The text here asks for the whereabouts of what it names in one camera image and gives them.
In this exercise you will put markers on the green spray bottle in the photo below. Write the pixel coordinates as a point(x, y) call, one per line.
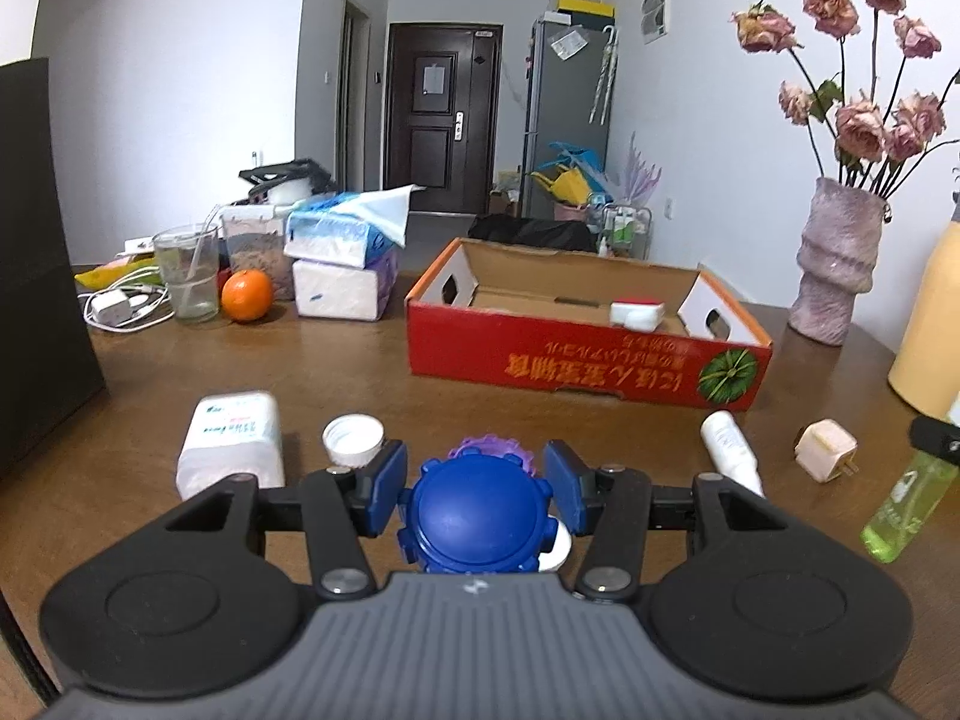
point(909, 504)

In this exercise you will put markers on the blue tissue pack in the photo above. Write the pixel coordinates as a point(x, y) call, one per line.
point(350, 229)

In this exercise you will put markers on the pink textured vase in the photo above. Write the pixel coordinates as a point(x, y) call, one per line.
point(837, 255)

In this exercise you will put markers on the white jar lid large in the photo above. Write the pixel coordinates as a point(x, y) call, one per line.
point(553, 560)

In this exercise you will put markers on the white jar lid small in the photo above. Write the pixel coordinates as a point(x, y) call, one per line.
point(353, 440)

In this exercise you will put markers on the orange fruit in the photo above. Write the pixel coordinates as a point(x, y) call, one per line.
point(247, 296)

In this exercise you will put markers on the cream thermos jug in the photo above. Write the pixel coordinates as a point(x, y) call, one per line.
point(925, 371)

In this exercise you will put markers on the clear glass cup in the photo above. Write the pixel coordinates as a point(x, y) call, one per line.
point(189, 261)

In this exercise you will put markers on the black monitor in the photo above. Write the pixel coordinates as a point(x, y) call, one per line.
point(49, 368)

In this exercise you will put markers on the white charger with cable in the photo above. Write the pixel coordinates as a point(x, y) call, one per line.
point(128, 309)

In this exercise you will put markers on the metal trolley with bottles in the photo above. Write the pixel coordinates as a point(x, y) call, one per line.
point(626, 232)

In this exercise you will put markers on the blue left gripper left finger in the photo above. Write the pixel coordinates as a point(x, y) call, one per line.
point(378, 487)

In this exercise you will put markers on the dark brown door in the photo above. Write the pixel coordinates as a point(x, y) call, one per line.
point(441, 99)

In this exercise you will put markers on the white spray bottle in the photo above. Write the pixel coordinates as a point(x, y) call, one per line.
point(730, 451)

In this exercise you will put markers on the black chair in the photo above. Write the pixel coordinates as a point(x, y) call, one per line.
point(499, 228)

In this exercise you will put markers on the dried pink roses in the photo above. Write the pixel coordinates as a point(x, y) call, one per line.
point(867, 130)

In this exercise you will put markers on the white tissue pack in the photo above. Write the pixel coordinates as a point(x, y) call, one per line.
point(324, 291)

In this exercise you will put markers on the blue jar lid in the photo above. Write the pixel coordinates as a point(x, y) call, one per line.
point(476, 514)

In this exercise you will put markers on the red cardboard box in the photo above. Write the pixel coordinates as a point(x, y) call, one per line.
point(540, 319)

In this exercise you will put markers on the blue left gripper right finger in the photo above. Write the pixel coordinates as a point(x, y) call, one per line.
point(576, 496)

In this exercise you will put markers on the purple jar lid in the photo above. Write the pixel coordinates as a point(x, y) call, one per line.
point(491, 445)

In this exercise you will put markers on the grey refrigerator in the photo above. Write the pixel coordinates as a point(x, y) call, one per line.
point(569, 68)

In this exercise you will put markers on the cream plug adapter cube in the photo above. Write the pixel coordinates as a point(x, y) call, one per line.
point(825, 451)

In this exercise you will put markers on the clear food container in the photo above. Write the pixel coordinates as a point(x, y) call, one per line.
point(256, 236)

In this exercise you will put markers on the white plastic container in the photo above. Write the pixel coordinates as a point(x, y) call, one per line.
point(232, 434)

